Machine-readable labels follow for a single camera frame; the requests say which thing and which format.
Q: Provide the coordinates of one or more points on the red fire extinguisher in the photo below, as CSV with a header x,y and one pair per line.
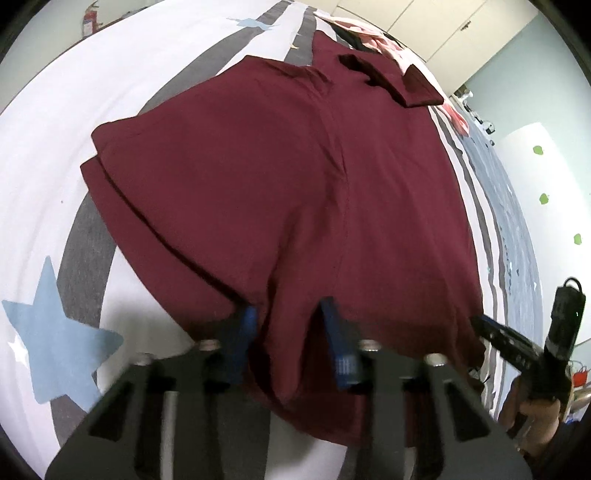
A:
x,y
90,18

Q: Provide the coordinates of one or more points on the black garment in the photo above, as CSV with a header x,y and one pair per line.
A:
x,y
351,39

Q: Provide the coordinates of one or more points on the pink garment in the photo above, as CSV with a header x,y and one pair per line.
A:
x,y
388,46

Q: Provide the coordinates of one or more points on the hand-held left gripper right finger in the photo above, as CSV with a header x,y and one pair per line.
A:
x,y
339,346

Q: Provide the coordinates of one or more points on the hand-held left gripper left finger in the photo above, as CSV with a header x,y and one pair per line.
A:
x,y
247,323

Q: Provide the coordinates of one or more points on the cream four-door wardrobe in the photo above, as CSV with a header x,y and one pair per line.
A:
x,y
415,23

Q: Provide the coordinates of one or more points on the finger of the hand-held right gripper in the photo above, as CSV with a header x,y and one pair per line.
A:
x,y
508,341

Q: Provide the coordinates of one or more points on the white tabletop appliance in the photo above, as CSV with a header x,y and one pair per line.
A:
x,y
464,96

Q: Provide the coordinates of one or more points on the maroon polo shirt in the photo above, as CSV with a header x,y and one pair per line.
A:
x,y
258,184

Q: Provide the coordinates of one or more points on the white bed headboard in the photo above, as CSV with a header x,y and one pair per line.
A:
x,y
526,175

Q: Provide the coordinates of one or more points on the person's right hand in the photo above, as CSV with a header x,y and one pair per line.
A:
x,y
538,420

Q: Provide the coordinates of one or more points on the white power strip with chargers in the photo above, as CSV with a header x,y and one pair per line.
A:
x,y
485,125

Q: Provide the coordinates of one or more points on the red paper bag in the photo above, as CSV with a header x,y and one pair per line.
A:
x,y
581,378

